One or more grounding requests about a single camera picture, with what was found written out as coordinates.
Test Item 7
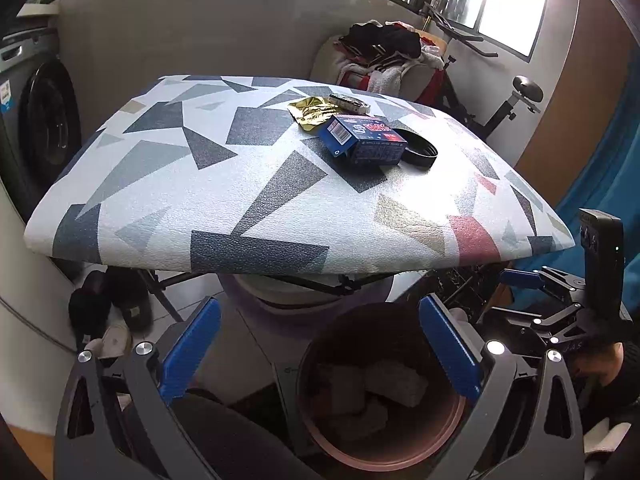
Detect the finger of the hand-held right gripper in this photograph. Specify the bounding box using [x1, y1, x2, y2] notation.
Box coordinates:
[499, 266, 596, 307]
[477, 305, 595, 361]

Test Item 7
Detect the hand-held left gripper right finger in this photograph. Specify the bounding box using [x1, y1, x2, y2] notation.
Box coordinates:
[420, 294, 606, 480]

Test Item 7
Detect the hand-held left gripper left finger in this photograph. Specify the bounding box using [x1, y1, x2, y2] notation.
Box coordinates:
[54, 296, 223, 480]

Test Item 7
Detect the brown trash bin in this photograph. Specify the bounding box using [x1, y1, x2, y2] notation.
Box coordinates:
[295, 302, 473, 466]

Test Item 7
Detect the person's right forearm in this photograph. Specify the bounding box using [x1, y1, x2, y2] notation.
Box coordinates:
[582, 382, 640, 431]

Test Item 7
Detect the person's right hand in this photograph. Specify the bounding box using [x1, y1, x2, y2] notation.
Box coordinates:
[572, 342, 626, 391]

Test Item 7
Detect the black shoe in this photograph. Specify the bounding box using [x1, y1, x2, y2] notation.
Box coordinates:
[68, 270, 111, 341]
[107, 267, 153, 332]

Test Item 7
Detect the white and lavender round tub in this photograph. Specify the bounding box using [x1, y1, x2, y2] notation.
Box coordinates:
[220, 272, 396, 312]

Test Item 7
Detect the folding table with patterned cover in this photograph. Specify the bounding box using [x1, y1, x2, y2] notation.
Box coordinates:
[24, 75, 577, 323]

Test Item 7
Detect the wooden door panel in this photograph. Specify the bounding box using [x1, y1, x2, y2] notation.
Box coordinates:
[515, 0, 636, 206]

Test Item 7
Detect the black round lid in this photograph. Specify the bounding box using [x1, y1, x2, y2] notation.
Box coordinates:
[395, 127, 438, 167]

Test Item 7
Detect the black exercise bike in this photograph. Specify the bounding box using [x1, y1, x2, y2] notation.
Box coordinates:
[417, 0, 544, 142]

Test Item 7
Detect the white cabinet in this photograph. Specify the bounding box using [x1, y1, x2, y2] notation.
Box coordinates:
[0, 180, 78, 436]

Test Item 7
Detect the blue cardboard box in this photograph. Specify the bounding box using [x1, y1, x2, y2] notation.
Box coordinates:
[320, 113, 408, 167]

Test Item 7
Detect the dark snack bar packet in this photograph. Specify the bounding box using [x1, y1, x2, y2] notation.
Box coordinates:
[328, 93, 372, 114]

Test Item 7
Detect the gold foil wrapper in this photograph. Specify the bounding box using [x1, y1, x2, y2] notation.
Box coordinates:
[287, 96, 341, 133]

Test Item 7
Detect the window with metal grille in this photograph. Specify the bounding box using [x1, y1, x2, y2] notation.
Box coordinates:
[20, 0, 551, 63]

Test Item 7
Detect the grey washing machine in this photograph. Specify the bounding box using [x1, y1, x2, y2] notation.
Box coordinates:
[0, 25, 83, 221]

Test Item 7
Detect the pile of clothes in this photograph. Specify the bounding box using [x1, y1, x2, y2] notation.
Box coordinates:
[332, 20, 446, 98]

